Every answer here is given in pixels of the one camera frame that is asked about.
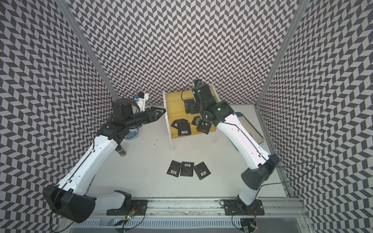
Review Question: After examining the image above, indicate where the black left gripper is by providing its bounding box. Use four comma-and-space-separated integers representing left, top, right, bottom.
125, 106, 166, 129

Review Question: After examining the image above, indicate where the black tea bag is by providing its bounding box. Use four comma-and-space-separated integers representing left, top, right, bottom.
171, 119, 188, 129
167, 160, 182, 177
194, 162, 211, 180
180, 162, 194, 177
178, 123, 191, 136
197, 119, 212, 134

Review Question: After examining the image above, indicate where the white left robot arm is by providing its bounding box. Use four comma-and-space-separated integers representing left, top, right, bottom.
43, 99, 166, 223

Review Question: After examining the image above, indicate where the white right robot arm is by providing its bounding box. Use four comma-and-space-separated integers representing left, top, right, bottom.
191, 79, 279, 214

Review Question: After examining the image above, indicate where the green tea bag lower back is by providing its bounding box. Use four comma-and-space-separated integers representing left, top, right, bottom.
191, 116, 202, 127

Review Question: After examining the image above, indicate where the blue patterned ceramic bowl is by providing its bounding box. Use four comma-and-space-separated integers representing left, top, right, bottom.
124, 128, 139, 140

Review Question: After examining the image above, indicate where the small brown jar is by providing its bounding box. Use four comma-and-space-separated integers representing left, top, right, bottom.
115, 145, 127, 157

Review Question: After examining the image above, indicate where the blue tray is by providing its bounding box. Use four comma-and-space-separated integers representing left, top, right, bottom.
233, 112, 264, 150

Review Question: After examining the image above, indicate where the beige cloth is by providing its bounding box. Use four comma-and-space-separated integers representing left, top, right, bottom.
241, 116, 265, 144

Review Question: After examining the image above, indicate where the wooden shelf white frame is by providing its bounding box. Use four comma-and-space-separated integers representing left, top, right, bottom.
162, 86, 220, 151

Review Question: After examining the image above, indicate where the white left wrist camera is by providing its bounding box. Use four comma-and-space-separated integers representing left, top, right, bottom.
134, 92, 149, 112

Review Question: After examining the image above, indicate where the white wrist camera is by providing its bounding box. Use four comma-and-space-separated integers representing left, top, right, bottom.
192, 79, 206, 94
134, 92, 149, 112

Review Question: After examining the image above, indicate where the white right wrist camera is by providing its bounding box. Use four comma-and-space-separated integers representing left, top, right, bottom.
192, 79, 206, 94

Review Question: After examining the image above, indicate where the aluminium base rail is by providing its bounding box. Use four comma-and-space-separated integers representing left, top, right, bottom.
72, 198, 314, 233

